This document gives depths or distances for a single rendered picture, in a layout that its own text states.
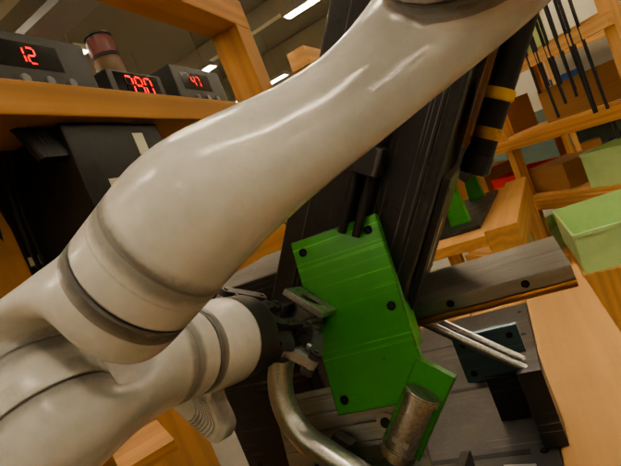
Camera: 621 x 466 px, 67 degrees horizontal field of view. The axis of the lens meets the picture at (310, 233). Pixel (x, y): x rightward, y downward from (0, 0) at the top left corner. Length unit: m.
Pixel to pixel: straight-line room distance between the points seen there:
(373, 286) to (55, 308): 0.37
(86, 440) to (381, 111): 0.21
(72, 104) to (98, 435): 0.42
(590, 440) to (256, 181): 0.62
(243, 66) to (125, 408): 1.23
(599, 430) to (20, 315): 0.67
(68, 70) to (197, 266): 0.51
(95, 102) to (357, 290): 0.38
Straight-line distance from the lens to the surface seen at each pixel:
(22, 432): 0.27
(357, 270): 0.54
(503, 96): 0.71
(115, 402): 0.28
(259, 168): 0.20
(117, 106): 0.66
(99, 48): 0.97
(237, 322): 0.39
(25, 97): 0.57
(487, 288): 0.63
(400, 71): 0.21
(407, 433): 0.52
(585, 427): 0.76
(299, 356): 0.46
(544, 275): 0.63
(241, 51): 1.44
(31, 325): 0.28
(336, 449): 0.57
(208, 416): 0.43
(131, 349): 0.24
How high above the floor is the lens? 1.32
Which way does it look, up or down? 4 degrees down
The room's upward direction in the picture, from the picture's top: 22 degrees counter-clockwise
